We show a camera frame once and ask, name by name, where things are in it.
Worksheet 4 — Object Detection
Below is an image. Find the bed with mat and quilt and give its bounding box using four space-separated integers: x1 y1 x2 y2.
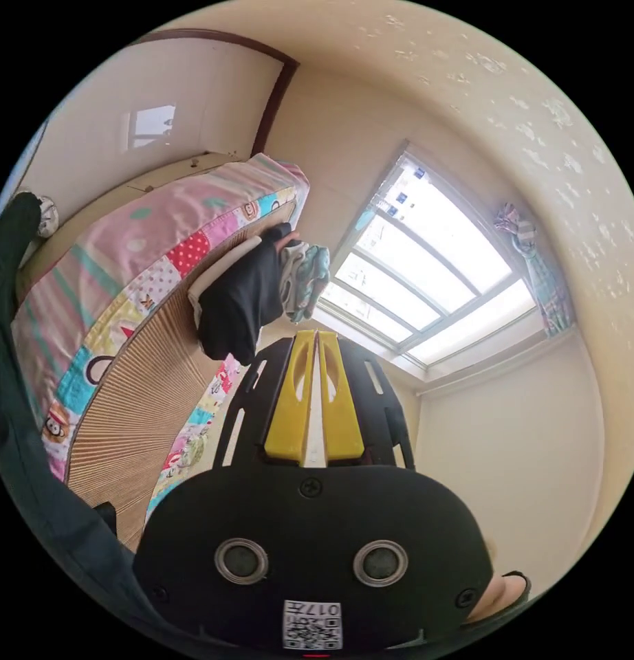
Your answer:
10 151 311 553

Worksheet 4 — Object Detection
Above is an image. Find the pile of clothes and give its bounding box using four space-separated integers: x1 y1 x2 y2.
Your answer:
186 222 331 363

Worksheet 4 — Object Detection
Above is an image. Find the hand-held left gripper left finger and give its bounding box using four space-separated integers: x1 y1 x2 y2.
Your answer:
263 329 316 461

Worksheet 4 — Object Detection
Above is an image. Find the white door with brown frame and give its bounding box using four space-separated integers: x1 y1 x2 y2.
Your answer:
15 28 301 199

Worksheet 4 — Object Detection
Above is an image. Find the window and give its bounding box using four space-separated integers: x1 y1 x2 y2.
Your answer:
314 137 551 370

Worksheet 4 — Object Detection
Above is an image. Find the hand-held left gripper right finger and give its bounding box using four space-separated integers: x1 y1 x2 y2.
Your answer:
318 329 365 460

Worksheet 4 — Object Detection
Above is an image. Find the plaid curtain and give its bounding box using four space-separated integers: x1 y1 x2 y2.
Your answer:
493 201 577 339

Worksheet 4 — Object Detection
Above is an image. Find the person's body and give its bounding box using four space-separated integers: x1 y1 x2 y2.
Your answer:
463 538 533 629

